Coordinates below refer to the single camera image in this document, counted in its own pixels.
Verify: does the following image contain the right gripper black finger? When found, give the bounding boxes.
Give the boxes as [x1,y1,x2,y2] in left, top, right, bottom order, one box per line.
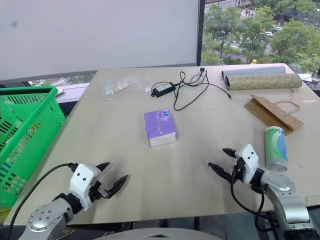
[222,148,237,159]
[208,162,235,183]

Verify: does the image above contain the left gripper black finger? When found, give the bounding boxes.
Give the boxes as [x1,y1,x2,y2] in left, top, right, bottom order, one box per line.
[96,161,111,173]
[106,174,129,200]

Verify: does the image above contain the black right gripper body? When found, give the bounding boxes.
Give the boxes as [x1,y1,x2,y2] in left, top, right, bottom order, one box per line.
[231,156,248,183]

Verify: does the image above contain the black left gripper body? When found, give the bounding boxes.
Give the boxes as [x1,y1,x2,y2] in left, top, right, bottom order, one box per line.
[87,180,113,201]

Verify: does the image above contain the clear plastic bag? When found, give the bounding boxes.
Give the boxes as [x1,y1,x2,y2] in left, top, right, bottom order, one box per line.
[103,76,148,101]

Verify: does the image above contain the green plastic shopping basket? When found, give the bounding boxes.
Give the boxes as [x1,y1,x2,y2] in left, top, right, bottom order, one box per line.
[0,85,66,209]

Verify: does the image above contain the green white cylindrical canister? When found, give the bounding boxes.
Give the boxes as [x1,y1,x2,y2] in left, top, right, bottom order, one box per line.
[264,126,288,173]

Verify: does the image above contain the grey rounded robot torso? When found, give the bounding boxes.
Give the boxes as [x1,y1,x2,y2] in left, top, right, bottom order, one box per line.
[93,226,226,240]

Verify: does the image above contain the purple tissue pack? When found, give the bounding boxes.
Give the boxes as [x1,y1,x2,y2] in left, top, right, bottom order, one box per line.
[143,107,180,148]

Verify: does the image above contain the rolled beige patterned mat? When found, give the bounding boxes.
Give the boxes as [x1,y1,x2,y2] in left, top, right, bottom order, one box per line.
[224,73,303,91]

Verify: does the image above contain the rolled blue-grey mat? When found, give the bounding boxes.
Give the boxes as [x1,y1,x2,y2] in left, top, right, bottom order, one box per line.
[221,65,287,85]

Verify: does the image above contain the black power adapter brick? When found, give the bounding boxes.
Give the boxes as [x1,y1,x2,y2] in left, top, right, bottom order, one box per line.
[150,81,177,98]

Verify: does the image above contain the white roller blind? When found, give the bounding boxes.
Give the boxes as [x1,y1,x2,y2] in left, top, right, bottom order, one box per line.
[0,0,201,81]

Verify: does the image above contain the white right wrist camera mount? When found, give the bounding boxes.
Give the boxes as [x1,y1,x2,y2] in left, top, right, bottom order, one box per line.
[234,144,260,185]

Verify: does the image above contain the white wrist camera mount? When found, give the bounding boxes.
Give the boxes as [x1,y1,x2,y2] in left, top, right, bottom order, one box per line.
[69,163,102,211]
[234,144,260,185]

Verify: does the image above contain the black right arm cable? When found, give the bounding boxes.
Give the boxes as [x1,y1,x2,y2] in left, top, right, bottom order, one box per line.
[229,162,278,236]

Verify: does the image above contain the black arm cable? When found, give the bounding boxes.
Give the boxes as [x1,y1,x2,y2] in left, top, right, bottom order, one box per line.
[229,162,278,236]
[6,162,77,240]

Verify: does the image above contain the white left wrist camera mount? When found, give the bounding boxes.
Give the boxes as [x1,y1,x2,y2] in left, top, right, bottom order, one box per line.
[69,163,102,211]

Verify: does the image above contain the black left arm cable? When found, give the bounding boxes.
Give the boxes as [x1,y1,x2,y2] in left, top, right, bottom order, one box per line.
[6,162,77,240]

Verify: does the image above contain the brown paper bag with handles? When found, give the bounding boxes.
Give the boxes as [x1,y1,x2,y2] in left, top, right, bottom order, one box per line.
[244,88,305,137]

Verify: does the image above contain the black power adapter cable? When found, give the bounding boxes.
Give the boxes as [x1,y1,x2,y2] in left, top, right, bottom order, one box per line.
[173,67,234,112]

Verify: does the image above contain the dark window frame post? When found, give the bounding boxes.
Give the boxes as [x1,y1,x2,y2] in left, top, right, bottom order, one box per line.
[195,0,206,67]

